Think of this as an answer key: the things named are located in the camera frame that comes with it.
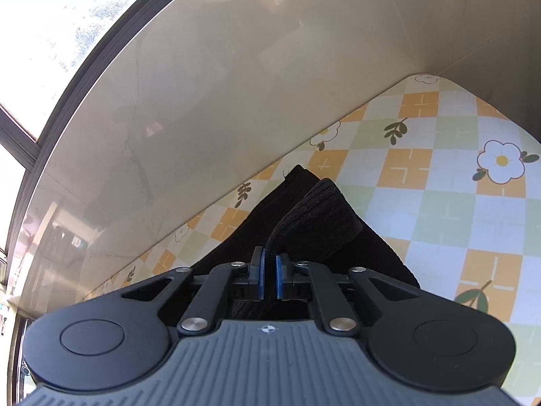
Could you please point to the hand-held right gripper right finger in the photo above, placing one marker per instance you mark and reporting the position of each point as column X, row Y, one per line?
column 280, row 277

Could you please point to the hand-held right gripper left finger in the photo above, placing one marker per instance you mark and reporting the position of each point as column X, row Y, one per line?
column 262, row 275

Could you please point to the black ribbed pants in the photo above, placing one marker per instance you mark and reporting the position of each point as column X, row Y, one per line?
column 321, row 220

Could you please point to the floral checkered tablecloth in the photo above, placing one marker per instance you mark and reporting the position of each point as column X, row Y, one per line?
column 443, row 228

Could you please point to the black window frame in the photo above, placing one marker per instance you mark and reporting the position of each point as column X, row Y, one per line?
column 95, row 50

